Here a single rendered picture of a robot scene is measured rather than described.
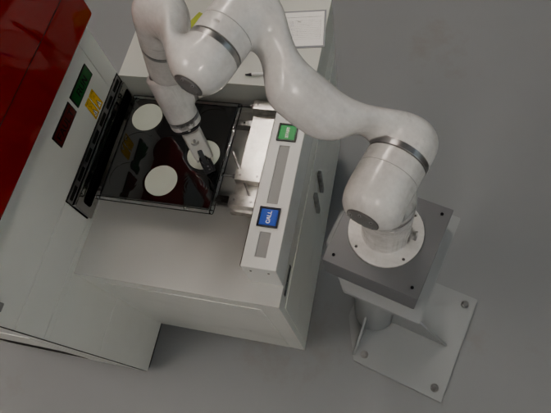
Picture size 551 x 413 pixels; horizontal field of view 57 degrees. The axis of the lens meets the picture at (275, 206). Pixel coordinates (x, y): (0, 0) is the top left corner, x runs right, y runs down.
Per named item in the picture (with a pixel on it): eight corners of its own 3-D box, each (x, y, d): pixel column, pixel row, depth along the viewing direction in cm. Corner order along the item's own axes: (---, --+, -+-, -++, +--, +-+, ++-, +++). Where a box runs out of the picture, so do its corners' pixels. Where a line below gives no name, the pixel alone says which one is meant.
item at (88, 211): (86, 218, 152) (70, 205, 144) (131, 98, 169) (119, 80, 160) (92, 219, 152) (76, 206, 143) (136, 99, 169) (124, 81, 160)
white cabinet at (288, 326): (167, 328, 222) (74, 274, 149) (220, 142, 259) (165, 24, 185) (310, 354, 209) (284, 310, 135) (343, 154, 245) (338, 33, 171)
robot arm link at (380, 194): (425, 193, 111) (440, 140, 89) (387, 265, 106) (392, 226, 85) (376, 171, 115) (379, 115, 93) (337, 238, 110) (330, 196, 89)
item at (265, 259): (250, 281, 139) (239, 266, 127) (287, 115, 160) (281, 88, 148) (283, 287, 137) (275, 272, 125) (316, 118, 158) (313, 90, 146)
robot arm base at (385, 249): (431, 208, 129) (441, 177, 112) (413, 277, 123) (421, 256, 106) (359, 190, 134) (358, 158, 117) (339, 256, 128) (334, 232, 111)
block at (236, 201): (229, 208, 143) (227, 204, 140) (232, 197, 144) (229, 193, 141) (257, 211, 141) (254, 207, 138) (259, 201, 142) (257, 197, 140)
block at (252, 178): (235, 183, 146) (234, 179, 143) (239, 173, 147) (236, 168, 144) (262, 187, 144) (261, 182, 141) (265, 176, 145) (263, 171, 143)
